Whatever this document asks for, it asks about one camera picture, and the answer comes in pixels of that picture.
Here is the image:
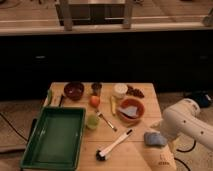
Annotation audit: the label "orange bowl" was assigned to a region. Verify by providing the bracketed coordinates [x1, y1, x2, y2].
[116, 98, 144, 123]

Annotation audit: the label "dark blue floor object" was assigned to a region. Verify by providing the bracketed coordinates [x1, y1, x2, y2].
[186, 92, 212, 108]

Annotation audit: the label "green plastic cup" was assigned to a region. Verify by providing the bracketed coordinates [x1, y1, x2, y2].
[86, 115, 99, 130]

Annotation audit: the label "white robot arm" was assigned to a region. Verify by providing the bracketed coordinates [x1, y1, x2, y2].
[151, 98, 213, 151]

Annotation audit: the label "yellow banana toy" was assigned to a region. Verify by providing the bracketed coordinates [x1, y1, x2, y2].
[110, 96, 116, 115]

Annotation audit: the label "blue sponge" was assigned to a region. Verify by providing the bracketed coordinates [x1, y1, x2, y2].
[144, 132, 167, 147]

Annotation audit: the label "wooden stool legs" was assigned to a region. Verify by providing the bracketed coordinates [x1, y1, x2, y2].
[55, 0, 133, 31]

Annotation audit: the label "small metal cup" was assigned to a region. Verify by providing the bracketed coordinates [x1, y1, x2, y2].
[91, 82, 102, 96]

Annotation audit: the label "black cable left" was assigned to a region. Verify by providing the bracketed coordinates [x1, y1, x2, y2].
[0, 112, 29, 143]

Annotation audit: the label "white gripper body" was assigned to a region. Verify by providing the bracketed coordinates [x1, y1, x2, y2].
[151, 120, 173, 140]

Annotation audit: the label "green vegetable toy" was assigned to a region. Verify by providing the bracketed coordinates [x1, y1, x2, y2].
[46, 89, 52, 106]

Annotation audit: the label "green plastic tray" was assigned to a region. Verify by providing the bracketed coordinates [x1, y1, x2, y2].
[20, 107, 86, 171]

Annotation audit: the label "metal fork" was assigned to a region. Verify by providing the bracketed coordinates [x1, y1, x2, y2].
[96, 111, 117, 132]

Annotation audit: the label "brown grape bunch toy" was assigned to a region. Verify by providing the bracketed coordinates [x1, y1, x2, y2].
[127, 85, 144, 98]

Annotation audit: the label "dark red bowl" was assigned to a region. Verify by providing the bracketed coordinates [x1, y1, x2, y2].
[64, 82, 84, 101]

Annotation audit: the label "orange fruit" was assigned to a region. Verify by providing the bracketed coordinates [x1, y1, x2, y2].
[89, 95, 100, 108]

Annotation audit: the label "black power cable right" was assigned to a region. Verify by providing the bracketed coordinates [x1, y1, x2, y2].
[175, 139, 198, 154]

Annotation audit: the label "white round container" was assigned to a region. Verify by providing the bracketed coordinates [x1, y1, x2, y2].
[113, 83, 128, 99]

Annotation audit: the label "grey cloth in bowl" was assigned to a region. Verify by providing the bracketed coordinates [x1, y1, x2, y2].
[120, 106, 137, 118]

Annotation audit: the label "white dish brush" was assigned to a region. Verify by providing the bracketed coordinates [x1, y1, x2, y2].
[96, 129, 133, 161]

